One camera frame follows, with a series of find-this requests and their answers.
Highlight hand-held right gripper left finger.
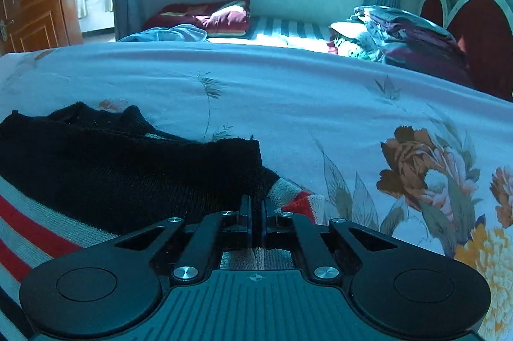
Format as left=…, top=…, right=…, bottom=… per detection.
left=92, top=196, right=253, bottom=281

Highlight pile of folded clothes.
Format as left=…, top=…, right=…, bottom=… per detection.
left=328, top=5, right=476, bottom=88

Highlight light blue cloth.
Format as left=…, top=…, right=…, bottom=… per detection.
left=117, top=24, right=210, bottom=43

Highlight red and white headboard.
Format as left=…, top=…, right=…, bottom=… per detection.
left=419, top=0, right=513, bottom=103

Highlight striped knit sweater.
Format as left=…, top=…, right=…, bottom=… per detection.
left=0, top=101, right=326, bottom=341

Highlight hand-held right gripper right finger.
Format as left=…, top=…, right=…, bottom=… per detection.
left=261, top=200, right=425, bottom=281

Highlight bed with floral sheet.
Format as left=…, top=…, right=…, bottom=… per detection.
left=0, top=42, right=513, bottom=341

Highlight striped mattress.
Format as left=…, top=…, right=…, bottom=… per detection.
left=207, top=15, right=338, bottom=54

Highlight maroon pillow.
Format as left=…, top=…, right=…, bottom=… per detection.
left=143, top=0, right=252, bottom=39

